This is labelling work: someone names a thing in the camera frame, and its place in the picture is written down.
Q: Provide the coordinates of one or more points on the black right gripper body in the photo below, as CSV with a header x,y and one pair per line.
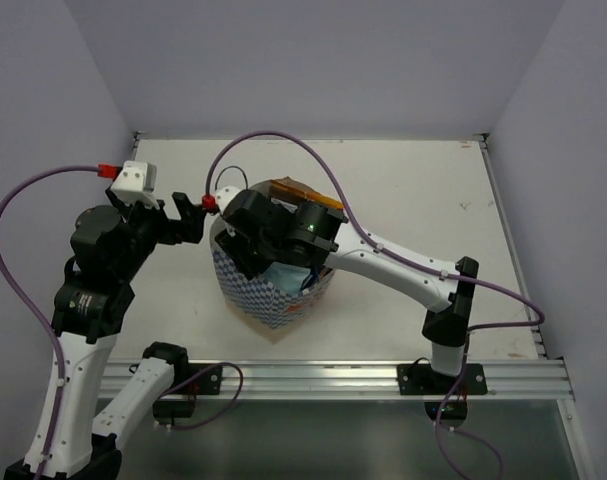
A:
x,y
249,255

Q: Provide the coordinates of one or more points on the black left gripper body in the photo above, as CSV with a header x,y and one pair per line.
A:
x,y
163,228

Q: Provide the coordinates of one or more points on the blue checkered paper bag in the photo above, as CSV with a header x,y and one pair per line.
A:
x,y
263,300

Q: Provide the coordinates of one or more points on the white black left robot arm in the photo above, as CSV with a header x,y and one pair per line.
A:
x,y
110,244

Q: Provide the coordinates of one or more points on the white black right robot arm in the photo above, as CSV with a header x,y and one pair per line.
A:
x,y
445,289

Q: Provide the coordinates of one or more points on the orange brown snack bag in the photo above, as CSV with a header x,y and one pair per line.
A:
x,y
293,192

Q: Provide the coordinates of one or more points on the light blue snack bag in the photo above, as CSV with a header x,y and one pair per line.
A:
x,y
288,278

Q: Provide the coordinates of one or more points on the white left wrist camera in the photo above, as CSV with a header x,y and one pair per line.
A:
x,y
135,184

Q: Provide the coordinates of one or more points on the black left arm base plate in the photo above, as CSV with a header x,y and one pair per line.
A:
x,y
182,403

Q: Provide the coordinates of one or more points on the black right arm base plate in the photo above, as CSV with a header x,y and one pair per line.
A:
x,y
418,379

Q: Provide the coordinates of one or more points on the aluminium mounting rail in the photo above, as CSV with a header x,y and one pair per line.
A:
x,y
389,380

